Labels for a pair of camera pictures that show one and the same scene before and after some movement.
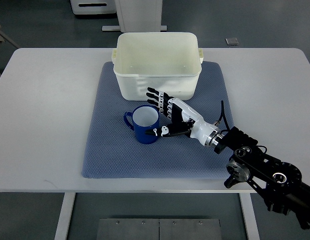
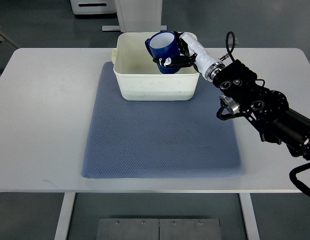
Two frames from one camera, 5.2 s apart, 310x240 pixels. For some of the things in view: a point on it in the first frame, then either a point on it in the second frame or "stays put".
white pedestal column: x=138 y=16 stays put
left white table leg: x=62 y=229 stays put
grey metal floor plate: x=158 y=229 stays put
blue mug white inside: x=145 y=117 → x=164 y=44
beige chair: x=0 y=35 stays put
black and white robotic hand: x=184 y=121 → x=193 y=54
